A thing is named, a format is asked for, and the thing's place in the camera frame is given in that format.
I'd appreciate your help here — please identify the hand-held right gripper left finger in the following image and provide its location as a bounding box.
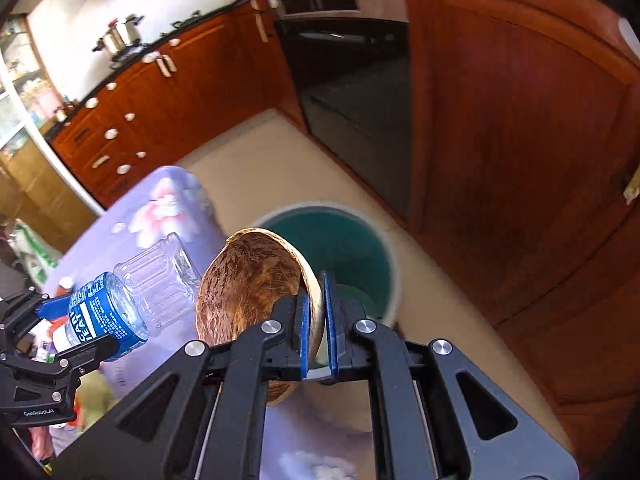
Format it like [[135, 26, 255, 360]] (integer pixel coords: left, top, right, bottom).
[[52, 292, 313, 480]]

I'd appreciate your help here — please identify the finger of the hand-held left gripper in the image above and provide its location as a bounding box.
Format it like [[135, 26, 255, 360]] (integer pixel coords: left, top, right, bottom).
[[0, 334, 119, 411], [0, 290, 76, 346]]

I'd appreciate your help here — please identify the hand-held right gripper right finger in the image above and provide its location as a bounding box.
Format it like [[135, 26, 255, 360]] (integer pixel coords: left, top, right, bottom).
[[322, 271, 581, 480]]

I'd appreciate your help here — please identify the brown coconut shell half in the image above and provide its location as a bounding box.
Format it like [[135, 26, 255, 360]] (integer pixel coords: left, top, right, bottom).
[[195, 227, 326, 408]]

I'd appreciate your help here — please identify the teal plastic bin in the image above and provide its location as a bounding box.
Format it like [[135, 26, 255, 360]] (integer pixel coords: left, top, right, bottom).
[[250, 201, 401, 331]]

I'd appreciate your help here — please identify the clear plastic bottle blue label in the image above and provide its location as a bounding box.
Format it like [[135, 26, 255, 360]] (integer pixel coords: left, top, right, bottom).
[[52, 232, 203, 363]]

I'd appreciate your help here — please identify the green white plastic bag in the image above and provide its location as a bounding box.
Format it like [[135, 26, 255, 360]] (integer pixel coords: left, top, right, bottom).
[[10, 224, 62, 282]]

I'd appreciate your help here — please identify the purple floral tablecloth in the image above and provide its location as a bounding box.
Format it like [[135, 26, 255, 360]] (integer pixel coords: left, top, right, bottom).
[[37, 165, 381, 480]]

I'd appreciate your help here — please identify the glass display cabinet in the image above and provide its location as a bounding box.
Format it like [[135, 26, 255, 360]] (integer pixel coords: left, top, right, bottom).
[[0, 15, 106, 226]]

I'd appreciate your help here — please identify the black built-in oven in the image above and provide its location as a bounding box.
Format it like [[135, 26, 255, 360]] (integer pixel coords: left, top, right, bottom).
[[267, 0, 413, 223]]

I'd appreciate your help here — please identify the wooden kitchen cabinet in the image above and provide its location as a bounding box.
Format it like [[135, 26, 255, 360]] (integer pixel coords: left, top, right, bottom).
[[47, 0, 301, 211]]

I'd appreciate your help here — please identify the tall wooden door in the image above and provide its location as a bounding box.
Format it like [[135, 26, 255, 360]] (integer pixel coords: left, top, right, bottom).
[[400, 0, 640, 456]]

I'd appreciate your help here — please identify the steel pot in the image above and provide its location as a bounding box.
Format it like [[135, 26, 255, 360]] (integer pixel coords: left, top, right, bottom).
[[107, 14, 147, 46], [92, 25, 128, 57]]

